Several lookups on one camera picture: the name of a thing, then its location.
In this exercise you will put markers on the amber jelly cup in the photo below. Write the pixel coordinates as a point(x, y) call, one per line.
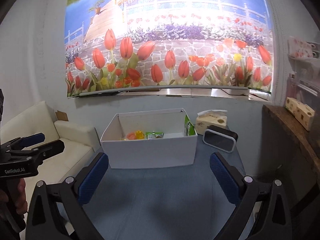
point(139, 135)

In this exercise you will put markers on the cream leather sofa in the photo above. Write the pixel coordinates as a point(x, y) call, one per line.
point(34, 147)

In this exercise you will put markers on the plastic drawer organizer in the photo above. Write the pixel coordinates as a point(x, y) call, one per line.
point(303, 80)

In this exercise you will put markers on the tulip landscape wall poster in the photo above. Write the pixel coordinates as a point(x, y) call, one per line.
point(124, 44)

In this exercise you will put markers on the cheese pattern box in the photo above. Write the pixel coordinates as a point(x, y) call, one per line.
point(302, 112)

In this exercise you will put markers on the pink jelly cup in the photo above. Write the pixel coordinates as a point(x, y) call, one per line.
point(131, 136)

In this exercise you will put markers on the tissue box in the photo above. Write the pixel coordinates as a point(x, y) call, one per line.
point(215, 117)

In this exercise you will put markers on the person's left hand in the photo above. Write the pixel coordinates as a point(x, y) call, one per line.
point(16, 193)

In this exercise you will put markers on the white cardboard box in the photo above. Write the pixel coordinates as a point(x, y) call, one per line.
point(174, 149)

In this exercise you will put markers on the green snack bag in box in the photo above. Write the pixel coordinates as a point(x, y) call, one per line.
point(189, 129)

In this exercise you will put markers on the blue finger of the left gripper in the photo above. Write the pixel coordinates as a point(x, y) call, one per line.
point(32, 140)
point(49, 150)

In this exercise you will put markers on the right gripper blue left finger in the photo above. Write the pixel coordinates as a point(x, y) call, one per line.
point(89, 178)

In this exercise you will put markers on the green snack bar packet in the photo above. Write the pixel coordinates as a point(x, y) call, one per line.
point(154, 135)

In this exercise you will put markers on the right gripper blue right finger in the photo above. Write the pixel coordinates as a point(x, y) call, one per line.
point(228, 177)

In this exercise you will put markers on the wooden side shelf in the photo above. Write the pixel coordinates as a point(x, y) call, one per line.
point(296, 131)

